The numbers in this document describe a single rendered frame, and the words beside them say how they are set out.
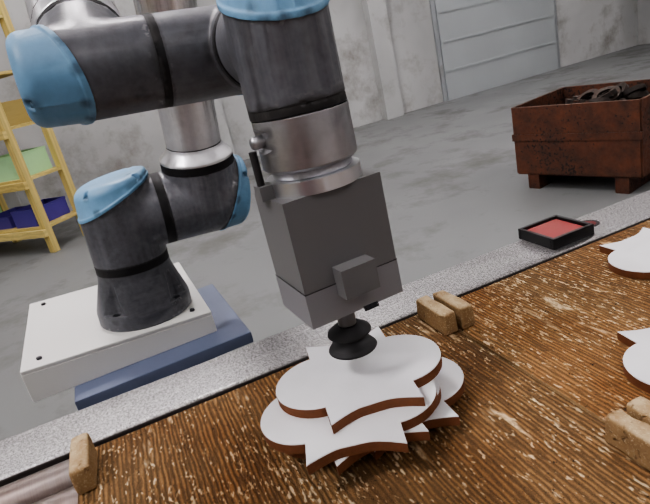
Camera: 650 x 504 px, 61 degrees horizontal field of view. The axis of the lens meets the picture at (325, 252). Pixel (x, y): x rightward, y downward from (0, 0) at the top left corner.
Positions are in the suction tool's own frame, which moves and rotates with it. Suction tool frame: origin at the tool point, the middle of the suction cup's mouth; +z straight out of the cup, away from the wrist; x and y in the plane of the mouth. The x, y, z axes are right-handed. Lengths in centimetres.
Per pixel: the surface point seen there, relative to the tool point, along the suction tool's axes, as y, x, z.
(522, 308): 23.1, 4.2, 7.3
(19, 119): -44, 566, -23
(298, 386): -5.3, 1.5, 2.3
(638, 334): 24.9, -8.7, 6.3
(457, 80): 588, 728, 73
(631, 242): 42.5, 5.1, 6.3
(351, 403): -2.9, -4.0, 2.3
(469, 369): 11.1, -0.9, 7.3
